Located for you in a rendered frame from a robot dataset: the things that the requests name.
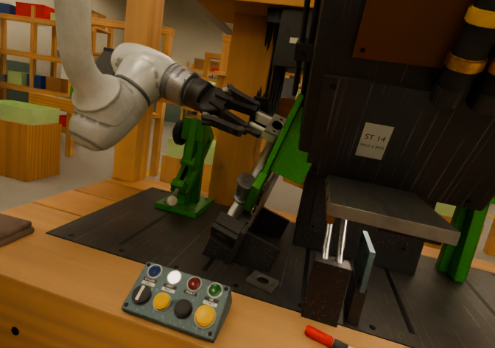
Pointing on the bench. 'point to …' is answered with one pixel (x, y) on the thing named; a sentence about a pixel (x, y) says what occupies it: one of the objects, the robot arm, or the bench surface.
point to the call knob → (141, 294)
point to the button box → (219, 303)
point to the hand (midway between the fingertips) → (266, 127)
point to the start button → (205, 315)
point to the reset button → (161, 301)
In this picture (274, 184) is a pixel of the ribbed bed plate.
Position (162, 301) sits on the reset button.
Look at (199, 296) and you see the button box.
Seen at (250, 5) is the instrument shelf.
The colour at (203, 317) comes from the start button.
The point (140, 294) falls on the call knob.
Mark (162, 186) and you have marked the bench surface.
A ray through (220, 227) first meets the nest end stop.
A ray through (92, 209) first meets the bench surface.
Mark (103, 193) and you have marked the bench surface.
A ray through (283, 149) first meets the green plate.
